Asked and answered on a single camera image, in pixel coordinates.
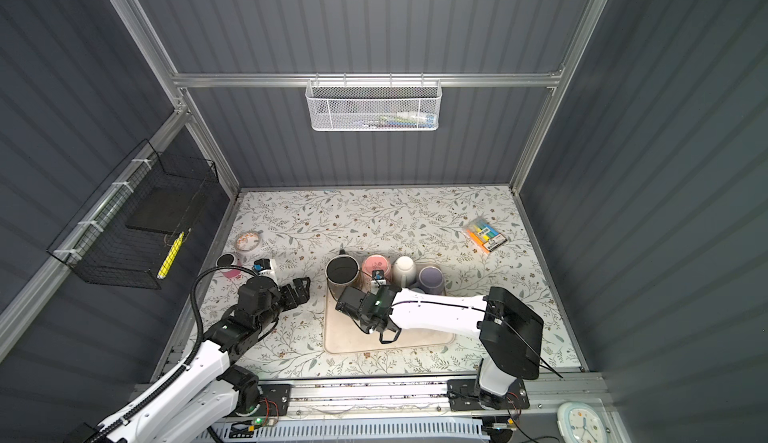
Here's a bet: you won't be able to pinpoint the pink patterned mug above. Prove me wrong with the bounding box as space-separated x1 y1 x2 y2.
361 255 392 291

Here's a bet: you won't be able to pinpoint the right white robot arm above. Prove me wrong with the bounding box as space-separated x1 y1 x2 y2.
335 285 548 398

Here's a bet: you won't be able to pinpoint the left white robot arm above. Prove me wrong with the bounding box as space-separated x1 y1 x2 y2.
65 270 311 442

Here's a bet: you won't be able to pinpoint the black mug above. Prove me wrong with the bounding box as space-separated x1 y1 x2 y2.
325 254 362 300

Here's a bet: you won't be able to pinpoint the white mug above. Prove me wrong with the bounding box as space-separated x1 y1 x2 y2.
392 256 418 288

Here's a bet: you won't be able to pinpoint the purple mug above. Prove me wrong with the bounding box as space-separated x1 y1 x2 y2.
413 266 445 295

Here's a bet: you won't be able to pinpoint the beige drying mat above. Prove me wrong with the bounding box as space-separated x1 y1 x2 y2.
323 281 455 354

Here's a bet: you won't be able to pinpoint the small magenta cup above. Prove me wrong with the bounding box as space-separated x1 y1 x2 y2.
216 253 242 279

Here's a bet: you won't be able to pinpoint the tape roll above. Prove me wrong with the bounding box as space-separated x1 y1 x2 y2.
234 231 261 253

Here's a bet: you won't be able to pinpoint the floral table cover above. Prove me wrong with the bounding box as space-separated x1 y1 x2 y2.
224 186 581 379

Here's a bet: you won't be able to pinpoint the colourful marker box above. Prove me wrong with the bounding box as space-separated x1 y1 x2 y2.
463 217 508 254

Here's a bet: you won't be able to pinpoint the tubes in white basket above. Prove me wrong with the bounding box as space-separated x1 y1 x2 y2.
356 111 438 130

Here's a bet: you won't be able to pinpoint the white analog clock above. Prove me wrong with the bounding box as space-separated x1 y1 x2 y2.
557 402 609 443

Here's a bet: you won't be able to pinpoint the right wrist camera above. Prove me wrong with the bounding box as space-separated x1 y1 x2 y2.
370 270 388 293

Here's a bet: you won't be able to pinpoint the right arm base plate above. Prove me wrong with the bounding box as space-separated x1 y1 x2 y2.
447 378 530 412

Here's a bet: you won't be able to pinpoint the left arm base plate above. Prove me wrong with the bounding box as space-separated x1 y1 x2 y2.
230 384 292 419

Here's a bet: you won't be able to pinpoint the white perforated cable tray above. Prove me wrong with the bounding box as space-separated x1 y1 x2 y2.
213 417 490 442

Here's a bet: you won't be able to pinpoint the black wire basket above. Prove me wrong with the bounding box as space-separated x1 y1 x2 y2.
48 144 219 290

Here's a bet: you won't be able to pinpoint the white wire basket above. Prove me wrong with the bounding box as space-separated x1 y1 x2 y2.
305 80 443 132

